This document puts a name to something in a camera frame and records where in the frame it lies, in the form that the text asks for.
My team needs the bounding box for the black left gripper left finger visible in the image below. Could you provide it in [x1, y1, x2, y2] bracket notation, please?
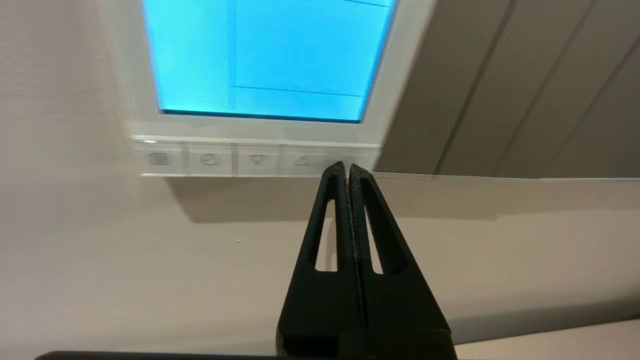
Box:
[276, 161, 363, 358]

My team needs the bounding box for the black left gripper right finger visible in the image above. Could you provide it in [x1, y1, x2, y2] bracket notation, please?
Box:
[349, 163, 451, 331]

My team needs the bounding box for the white thermostat with blue screen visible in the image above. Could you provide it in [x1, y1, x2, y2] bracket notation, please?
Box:
[95, 0, 438, 178]

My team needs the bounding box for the grey triple rocker switch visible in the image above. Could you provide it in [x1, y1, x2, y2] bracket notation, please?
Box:
[375, 0, 640, 181]

